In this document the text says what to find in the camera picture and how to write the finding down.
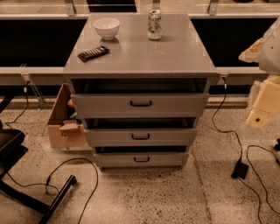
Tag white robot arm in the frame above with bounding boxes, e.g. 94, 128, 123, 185
239, 17, 280, 129

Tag black chair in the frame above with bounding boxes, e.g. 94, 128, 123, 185
0, 98, 74, 224

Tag black cable left wall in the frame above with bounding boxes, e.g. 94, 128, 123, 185
4, 80, 32, 130

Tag black power adapter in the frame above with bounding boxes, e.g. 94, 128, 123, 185
231, 160, 249, 179

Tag brown cardboard box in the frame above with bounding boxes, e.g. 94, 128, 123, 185
47, 84, 87, 148

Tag grey bottom drawer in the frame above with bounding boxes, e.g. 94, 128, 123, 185
94, 152, 189, 168

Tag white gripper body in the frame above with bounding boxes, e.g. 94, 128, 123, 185
248, 75, 280, 117

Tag black cable with adapter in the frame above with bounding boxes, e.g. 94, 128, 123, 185
211, 84, 263, 224

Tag grey railing beam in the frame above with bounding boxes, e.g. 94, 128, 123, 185
0, 66, 268, 86

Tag black cable far right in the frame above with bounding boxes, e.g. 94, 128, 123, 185
246, 144, 280, 216

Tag grey top drawer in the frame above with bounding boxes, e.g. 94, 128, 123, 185
72, 94, 208, 118

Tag grey drawer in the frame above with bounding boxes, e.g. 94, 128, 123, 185
85, 129, 197, 147
94, 152, 189, 168
72, 94, 208, 118

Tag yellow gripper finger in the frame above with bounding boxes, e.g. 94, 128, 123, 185
246, 110, 270, 129

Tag grey middle drawer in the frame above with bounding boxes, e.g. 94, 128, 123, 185
85, 129, 197, 147

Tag white green soda can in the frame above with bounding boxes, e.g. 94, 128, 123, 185
148, 10, 162, 40

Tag grey drawer cabinet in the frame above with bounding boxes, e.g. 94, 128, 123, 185
62, 12, 219, 172

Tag black floor cable left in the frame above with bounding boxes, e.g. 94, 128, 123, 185
6, 157, 100, 224

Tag dark snack bar packet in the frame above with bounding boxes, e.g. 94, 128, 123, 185
78, 45, 110, 62

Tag white bowl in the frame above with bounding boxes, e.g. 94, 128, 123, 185
93, 17, 120, 40

